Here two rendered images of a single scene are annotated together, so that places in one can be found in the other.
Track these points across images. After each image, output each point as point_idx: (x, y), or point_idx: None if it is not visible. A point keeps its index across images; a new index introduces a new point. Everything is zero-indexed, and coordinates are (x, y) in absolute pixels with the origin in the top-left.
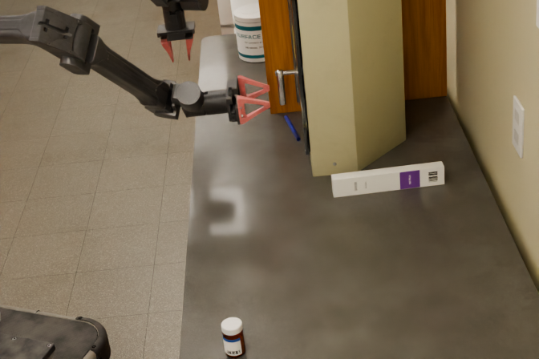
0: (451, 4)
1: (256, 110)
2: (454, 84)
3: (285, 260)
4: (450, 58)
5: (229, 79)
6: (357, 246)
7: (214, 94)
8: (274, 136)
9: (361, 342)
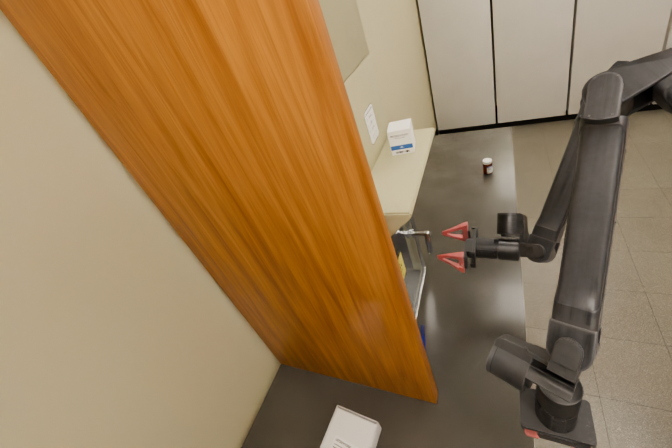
0: (229, 338)
1: (454, 234)
2: (269, 365)
3: (458, 212)
4: (252, 374)
5: (471, 251)
6: (419, 216)
7: (487, 238)
8: (442, 342)
9: (435, 174)
